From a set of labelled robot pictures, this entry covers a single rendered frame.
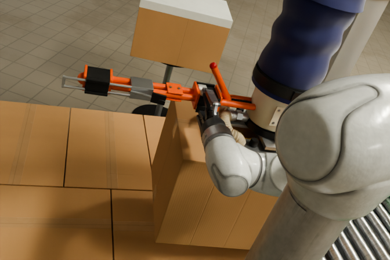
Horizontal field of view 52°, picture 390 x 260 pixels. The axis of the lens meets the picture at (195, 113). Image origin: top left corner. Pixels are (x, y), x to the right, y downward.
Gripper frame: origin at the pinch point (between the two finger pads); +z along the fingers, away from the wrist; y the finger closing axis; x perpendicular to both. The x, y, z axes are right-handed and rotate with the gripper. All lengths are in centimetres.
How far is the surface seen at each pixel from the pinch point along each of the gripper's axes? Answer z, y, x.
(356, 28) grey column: 96, -3, 118
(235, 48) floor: 322, 122, 148
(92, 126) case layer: 65, 66, -28
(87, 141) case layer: 53, 66, -30
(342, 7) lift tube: -12.1, -40.7, 26.0
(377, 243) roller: -8, 65, 107
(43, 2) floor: 362, 123, -79
